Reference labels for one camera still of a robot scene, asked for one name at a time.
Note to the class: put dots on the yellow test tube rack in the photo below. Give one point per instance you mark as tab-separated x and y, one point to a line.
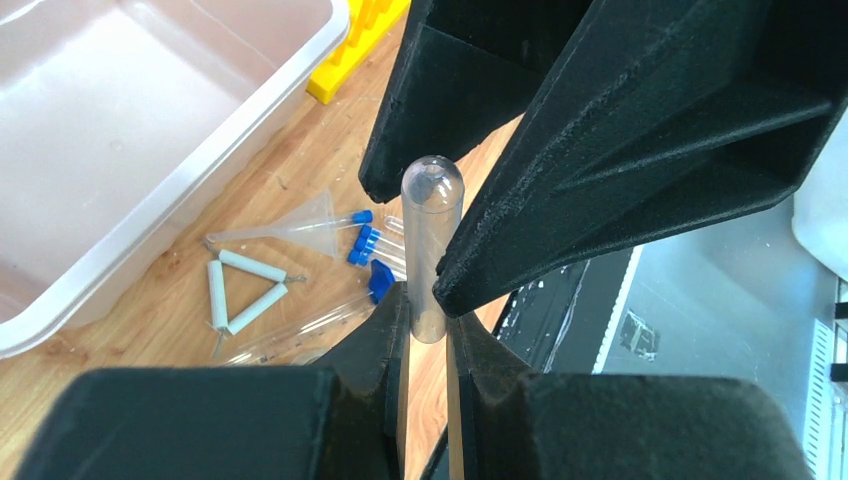
370	22

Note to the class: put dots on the clear plastic funnel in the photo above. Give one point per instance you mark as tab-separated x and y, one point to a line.
323	241

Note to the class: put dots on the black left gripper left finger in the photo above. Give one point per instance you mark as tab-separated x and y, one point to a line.
340	417

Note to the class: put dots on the blue capped tube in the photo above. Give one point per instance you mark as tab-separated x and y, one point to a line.
371	244
335	222

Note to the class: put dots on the white clay triangle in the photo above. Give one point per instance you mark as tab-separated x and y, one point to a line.
241	290

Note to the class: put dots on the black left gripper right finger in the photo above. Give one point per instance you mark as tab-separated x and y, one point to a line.
662	427

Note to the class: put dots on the pink plastic storage bin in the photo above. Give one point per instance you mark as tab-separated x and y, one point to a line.
120	122

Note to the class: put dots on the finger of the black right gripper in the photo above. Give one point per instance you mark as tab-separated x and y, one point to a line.
659	117
464	69

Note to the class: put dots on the clear glass test tube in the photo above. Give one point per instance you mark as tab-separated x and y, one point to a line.
432	195

